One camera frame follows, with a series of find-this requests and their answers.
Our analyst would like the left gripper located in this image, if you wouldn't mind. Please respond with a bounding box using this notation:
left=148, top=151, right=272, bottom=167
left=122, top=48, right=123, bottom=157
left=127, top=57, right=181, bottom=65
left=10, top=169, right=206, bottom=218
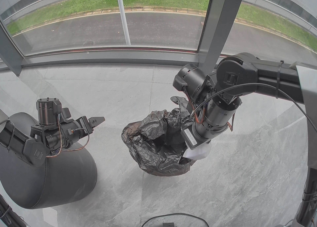
left=46, top=116, right=106, bottom=150

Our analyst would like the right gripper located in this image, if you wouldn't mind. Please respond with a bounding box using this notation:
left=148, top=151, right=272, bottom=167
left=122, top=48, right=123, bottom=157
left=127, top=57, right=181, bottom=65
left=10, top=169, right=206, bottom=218
left=181, top=96, right=242, bottom=152

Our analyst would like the white paper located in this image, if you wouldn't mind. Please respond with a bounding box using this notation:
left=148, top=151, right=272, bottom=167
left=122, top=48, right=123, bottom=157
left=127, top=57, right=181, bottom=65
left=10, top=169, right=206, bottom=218
left=183, top=143, right=211, bottom=160

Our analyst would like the black plastic bag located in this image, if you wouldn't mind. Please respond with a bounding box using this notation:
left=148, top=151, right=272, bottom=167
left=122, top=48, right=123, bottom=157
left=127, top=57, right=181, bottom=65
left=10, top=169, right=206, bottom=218
left=121, top=108, right=198, bottom=177

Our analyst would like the crumpled black plastic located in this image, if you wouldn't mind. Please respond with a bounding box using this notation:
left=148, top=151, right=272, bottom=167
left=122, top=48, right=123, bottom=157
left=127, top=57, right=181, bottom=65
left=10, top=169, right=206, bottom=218
left=170, top=96, right=192, bottom=113

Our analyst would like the dark grey round chair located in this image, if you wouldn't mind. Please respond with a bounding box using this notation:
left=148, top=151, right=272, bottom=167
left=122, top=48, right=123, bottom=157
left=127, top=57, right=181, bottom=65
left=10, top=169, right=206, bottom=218
left=0, top=112, right=97, bottom=209

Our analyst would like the window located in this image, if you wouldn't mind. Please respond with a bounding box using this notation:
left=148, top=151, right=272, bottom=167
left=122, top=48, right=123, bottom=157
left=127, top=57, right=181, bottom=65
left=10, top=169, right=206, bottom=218
left=0, top=0, right=317, bottom=77

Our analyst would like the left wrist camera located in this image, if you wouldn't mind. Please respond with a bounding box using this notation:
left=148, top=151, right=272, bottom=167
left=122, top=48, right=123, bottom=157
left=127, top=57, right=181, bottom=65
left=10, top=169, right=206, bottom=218
left=61, top=107, right=75, bottom=124

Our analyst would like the black cable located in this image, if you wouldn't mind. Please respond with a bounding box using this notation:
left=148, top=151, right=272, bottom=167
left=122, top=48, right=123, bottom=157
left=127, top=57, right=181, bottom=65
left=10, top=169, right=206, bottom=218
left=191, top=82, right=309, bottom=125
left=141, top=212, right=211, bottom=227

